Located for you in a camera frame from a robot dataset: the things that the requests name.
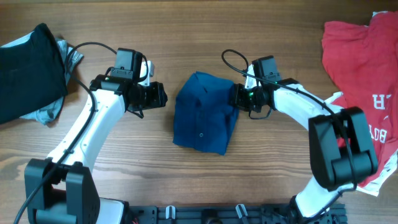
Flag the black folded garment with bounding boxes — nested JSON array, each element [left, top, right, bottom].
[[1, 23, 68, 124]]

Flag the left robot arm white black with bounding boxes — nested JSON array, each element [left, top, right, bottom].
[[20, 48, 167, 223]]

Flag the red t-shirt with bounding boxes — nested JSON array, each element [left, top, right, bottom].
[[322, 11, 397, 196]]

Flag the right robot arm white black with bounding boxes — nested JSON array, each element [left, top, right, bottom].
[[231, 57, 378, 223]]

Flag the blue t-shirt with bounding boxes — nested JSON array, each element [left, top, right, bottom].
[[173, 72, 239, 156]]

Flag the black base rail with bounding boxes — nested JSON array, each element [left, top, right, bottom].
[[124, 203, 348, 224]]

